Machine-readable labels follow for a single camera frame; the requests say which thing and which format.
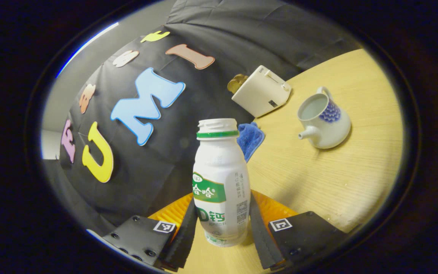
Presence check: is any blue towel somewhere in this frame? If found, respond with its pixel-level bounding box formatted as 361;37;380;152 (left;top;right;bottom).
236;122;265;163

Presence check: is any white toaster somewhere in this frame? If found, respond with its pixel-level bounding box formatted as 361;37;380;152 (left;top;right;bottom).
232;65;292;118

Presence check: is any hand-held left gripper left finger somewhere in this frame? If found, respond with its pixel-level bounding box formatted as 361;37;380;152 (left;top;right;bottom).
103;192;198;271

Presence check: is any brown toast slice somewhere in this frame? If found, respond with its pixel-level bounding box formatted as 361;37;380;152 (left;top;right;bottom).
227;74;248;94

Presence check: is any white blue-patterned teacup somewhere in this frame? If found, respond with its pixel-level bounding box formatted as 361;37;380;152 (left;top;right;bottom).
297;86;351;149

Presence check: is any white plastic water bottle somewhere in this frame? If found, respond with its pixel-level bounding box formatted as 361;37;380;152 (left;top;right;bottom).
192;118;251;247

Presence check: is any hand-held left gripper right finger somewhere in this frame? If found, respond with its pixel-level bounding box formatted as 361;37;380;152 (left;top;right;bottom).
249;190;347;271

